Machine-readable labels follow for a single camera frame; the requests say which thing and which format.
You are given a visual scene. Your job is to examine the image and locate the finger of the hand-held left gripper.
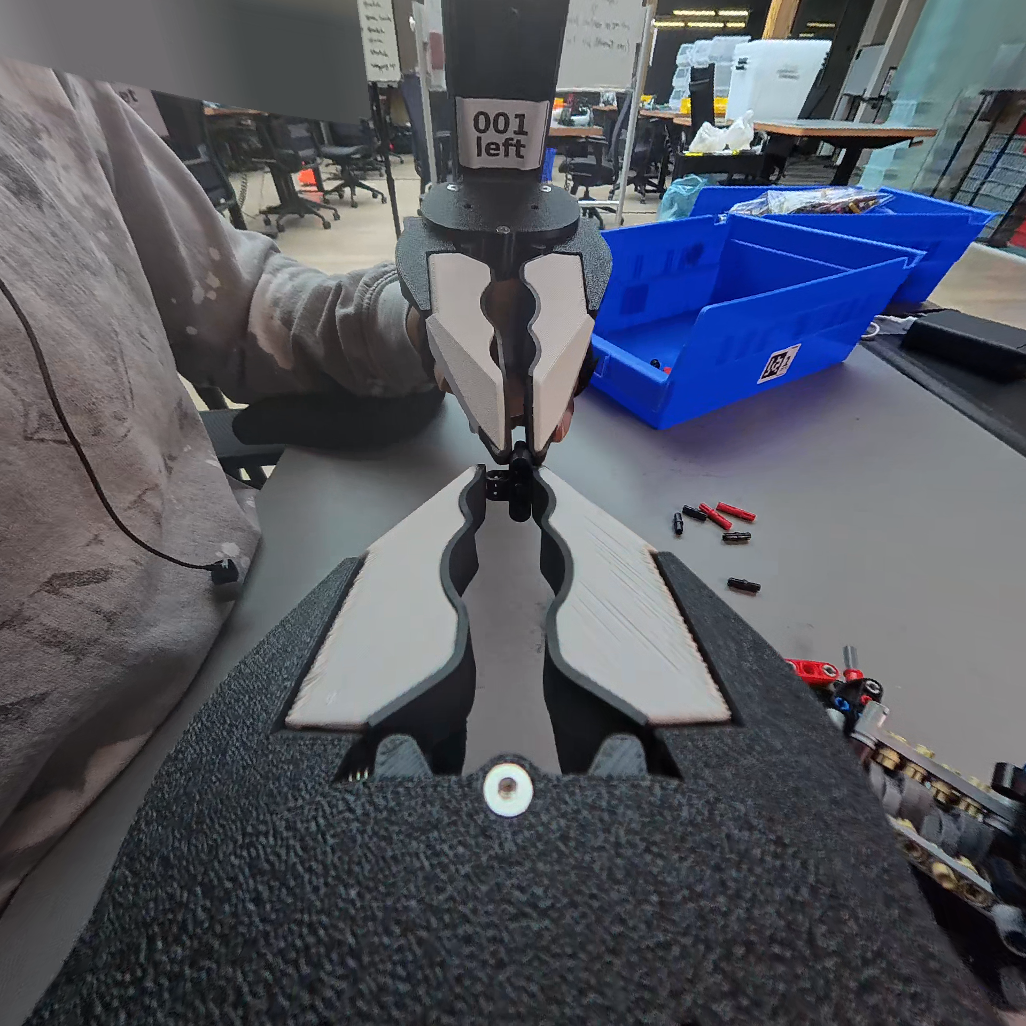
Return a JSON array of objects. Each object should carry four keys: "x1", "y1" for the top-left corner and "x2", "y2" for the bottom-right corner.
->
[
  {"x1": 523, "y1": 255, "x2": 597, "y2": 454},
  {"x1": 425, "y1": 253, "x2": 511, "y2": 454}
]

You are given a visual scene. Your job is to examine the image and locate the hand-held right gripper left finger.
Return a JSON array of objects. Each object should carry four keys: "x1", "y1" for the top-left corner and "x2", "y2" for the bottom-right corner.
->
[{"x1": 284, "y1": 467, "x2": 487, "y2": 732}]

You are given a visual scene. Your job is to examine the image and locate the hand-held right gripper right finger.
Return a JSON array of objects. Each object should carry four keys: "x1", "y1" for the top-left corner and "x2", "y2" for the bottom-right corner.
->
[{"x1": 531, "y1": 467, "x2": 734, "y2": 730}]

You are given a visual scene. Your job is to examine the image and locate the black brick connector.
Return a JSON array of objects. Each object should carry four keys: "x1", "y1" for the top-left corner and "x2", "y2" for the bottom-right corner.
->
[{"x1": 483, "y1": 469, "x2": 537, "y2": 522}]

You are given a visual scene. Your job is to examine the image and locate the blue plastic bin white tag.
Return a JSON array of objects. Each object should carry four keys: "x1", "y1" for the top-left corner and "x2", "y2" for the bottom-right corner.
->
[{"x1": 589, "y1": 215, "x2": 929, "y2": 430}]

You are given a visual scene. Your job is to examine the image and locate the toy brick engine chassis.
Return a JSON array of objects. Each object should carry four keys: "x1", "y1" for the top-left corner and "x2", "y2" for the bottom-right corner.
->
[{"x1": 786, "y1": 645, "x2": 1026, "y2": 995}]

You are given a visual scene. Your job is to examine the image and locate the person's left forearm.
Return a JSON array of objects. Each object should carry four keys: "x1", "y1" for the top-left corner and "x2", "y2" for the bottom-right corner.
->
[{"x1": 200, "y1": 232, "x2": 438, "y2": 402}]

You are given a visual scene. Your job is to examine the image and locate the person's left hand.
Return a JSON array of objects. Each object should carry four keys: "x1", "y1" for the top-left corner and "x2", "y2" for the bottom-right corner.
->
[{"x1": 405, "y1": 307, "x2": 454, "y2": 395}]

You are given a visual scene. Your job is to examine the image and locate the whiteboard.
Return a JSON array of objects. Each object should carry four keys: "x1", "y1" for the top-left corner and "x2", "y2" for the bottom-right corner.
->
[
  {"x1": 557, "y1": 0, "x2": 654, "y2": 89},
  {"x1": 356, "y1": 0, "x2": 402, "y2": 85}
]

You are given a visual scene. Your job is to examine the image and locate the black chair armrest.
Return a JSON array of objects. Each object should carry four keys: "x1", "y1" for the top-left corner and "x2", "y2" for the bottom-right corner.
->
[{"x1": 232, "y1": 391, "x2": 446, "y2": 450}]

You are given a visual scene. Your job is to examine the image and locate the teal plastic bag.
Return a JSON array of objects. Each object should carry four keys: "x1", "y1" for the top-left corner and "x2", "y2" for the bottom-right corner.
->
[{"x1": 659, "y1": 172, "x2": 710, "y2": 223}]

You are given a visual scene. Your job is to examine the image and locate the black office chair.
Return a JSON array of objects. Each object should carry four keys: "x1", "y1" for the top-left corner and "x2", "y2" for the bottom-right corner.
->
[
  {"x1": 316, "y1": 120, "x2": 387, "y2": 208},
  {"x1": 260, "y1": 116, "x2": 341, "y2": 235}
]

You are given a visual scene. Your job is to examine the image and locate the stack of clear containers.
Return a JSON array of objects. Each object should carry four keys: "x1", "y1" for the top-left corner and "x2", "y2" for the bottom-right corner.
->
[{"x1": 673, "y1": 36, "x2": 750, "y2": 105}]

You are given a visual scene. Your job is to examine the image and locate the white plastic bags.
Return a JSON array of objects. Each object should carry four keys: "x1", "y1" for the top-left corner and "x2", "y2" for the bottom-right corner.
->
[{"x1": 688, "y1": 111, "x2": 756, "y2": 155}]

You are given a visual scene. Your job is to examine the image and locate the white storage container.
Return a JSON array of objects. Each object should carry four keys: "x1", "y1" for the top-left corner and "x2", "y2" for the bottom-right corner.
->
[{"x1": 725, "y1": 38, "x2": 833, "y2": 123}]

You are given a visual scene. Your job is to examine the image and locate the clear bag of brick parts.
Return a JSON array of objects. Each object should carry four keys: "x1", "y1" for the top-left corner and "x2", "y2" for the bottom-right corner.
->
[{"x1": 725, "y1": 189, "x2": 895, "y2": 217}]

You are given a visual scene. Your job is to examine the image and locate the wooden top office table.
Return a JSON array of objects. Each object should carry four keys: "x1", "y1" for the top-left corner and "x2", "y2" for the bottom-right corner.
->
[{"x1": 673, "y1": 112, "x2": 939, "y2": 189}]

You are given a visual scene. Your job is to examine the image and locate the person's grey hoodie torso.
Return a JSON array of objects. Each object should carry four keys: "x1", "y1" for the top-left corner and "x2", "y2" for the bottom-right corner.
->
[{"x1": 0, "y1": 56, "x2": 266, "y2": 915}]

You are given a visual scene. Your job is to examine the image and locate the black power adapter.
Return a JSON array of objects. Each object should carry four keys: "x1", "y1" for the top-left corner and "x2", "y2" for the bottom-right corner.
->
[{"x1": 899, "y1": 308, "x2": 1026, "y2": 357}]

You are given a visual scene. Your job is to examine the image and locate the black microphone cable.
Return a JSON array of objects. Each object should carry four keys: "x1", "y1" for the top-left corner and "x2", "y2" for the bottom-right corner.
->
[{"x1": 0, "y1": 276, "x2": 242, "y2": 586}]

